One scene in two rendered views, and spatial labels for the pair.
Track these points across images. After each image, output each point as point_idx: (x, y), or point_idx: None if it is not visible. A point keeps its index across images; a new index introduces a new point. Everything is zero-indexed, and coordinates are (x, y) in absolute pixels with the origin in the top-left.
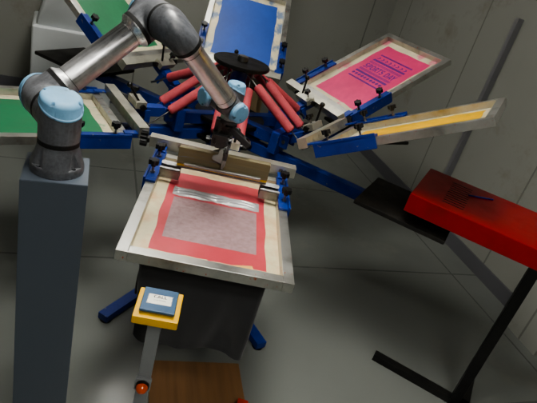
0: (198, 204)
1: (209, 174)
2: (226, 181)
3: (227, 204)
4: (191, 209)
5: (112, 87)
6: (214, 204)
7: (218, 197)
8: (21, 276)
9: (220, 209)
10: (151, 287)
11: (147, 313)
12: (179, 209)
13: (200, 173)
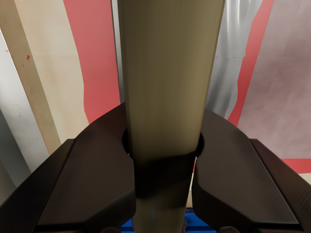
0: (260, 105)
1: (51, 90)
2: (55, 25)
3: (252, 12)
4: (293, 119)
5: None
6: (253, 60)
7: (215, 51)
8: None
9: (290, 38)
10: None
11: None
12: (294, 142)
13: (61, 116)
